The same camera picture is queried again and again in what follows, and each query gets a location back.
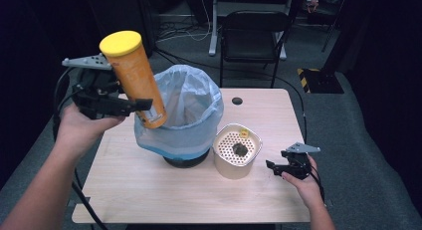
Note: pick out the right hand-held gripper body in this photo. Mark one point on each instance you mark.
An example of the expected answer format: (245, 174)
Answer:
(298, 160)

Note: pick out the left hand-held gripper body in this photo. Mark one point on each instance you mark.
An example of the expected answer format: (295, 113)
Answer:
(96, 94)

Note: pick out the orange can with yellow lid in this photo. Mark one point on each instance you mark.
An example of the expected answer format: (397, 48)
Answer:
(136, 77)

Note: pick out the bin with blue bag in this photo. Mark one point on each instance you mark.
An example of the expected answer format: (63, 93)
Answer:
(189, 107)

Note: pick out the black trash bin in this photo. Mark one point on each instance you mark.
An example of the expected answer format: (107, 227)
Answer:
(185, 161)

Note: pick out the person's right hand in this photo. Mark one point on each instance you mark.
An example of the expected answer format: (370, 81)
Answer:
(307, 186)

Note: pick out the person's left hand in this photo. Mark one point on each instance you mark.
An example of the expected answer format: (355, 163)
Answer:
(83, 127)

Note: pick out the dark wet food scrap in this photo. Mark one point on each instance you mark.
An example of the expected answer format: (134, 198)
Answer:
(240, 149)

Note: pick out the beige strainer cup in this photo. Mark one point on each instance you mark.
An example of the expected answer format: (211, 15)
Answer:
(235, 157)

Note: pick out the small yellow scrap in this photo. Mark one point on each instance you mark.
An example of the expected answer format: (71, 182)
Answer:
(244, 133)

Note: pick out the yellow black striped floor tape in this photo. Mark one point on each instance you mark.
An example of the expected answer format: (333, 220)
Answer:
(305, 79)

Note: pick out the black folding chair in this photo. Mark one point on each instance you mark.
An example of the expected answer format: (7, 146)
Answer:
(253, 37)

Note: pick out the black stand base plate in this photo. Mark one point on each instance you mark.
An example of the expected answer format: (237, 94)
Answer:
(326, 82)

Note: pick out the white metal desk frame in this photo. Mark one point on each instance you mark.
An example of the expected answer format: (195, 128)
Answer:
(214, 27)

